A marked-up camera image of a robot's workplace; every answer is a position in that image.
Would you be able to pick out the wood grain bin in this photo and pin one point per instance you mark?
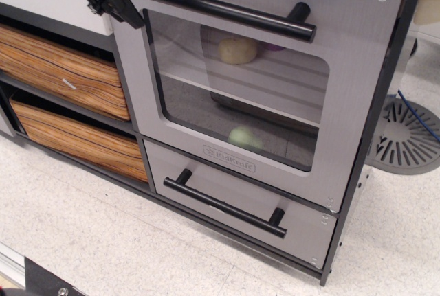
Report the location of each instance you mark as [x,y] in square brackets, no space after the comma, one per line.
[77,77]
[63,130]

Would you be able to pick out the grey round slotted base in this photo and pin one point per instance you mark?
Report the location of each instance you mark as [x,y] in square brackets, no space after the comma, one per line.
[406,140]

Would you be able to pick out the beige toy potato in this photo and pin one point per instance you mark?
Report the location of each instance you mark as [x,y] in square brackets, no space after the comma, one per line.
[238,51]

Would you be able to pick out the grey lower oven drawer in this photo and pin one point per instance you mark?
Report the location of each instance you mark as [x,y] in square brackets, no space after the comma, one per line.
[309,232]

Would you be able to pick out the aluminium rail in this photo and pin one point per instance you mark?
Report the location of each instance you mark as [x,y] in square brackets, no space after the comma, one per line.
[12,268]

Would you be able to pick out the upper wood grain bin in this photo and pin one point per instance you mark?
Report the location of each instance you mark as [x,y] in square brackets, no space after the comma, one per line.
[77,77]

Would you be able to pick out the black base plate with screw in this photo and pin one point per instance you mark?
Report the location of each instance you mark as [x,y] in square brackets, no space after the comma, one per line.
[40,281]

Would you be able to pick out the black toy kitchen frame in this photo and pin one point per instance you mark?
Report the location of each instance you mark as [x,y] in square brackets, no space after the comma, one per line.
[106,48]

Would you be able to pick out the green toy pear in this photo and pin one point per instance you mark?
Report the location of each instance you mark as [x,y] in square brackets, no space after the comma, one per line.
[243,137]

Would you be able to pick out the purple toy item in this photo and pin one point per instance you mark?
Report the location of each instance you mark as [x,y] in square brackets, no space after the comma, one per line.
[273,47]

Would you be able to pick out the grey oven rack shelf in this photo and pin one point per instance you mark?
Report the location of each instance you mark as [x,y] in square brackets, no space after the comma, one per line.
[287,82]

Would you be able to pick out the black oven door handle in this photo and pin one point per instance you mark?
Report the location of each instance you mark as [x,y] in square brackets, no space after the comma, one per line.
[293,26]

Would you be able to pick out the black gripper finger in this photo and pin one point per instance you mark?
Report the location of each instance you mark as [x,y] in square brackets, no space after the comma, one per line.
[124,11]

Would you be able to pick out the lower wood grain bin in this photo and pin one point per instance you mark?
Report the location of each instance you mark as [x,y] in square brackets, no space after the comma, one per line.
[63,130]

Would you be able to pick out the black drawer handle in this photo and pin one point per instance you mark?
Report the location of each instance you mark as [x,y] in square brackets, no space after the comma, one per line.
[271,226]

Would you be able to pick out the grey toy oven door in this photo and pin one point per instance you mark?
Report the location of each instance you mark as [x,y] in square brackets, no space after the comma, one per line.
[311,162]

